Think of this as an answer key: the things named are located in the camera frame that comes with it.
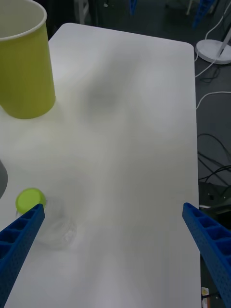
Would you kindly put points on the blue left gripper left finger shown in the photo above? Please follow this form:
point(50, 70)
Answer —
point(19, 245)

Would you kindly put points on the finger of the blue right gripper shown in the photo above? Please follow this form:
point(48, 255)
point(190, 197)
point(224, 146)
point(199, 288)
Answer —
point(201, 14)
point(133, 6)

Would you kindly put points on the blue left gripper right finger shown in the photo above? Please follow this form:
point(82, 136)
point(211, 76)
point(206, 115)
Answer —
point(214, 245)

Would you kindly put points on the clear bottle with green cap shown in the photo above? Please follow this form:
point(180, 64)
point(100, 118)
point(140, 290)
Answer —
point(29, 197)

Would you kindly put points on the white floor stand with pole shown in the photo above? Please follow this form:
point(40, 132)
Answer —
point(209, 49)

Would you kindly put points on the black floor box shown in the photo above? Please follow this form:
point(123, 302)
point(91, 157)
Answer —
point(211, 195)

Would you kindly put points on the yellow-green plastic bin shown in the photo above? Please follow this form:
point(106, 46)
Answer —
point(24, 72)

